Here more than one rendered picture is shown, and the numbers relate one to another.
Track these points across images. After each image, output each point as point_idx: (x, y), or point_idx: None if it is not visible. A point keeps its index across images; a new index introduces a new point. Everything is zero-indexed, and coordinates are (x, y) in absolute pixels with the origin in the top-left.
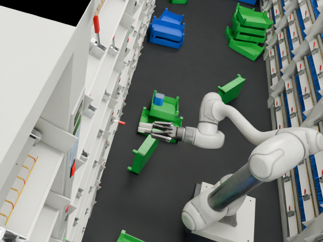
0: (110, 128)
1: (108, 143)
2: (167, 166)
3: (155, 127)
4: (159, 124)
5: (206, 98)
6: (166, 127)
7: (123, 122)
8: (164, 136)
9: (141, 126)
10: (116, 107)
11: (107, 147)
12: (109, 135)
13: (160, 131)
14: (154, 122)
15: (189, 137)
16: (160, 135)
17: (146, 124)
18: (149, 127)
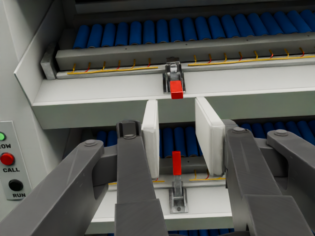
0: (139, 94)
1: (17, 68)
2: None
3: (228, 177)
4: (296, 180)
5: None
6: (259, 204)
7: (177, 88)
8: (41, 221)
9: (196, 125)
10: (268, 85)
11: (23, 91)
12: (104, 100)
13: (149, 179)
14: (272, 131)
15: None
16: (60, 185)
17: (204, 108)
18: (206, 150)
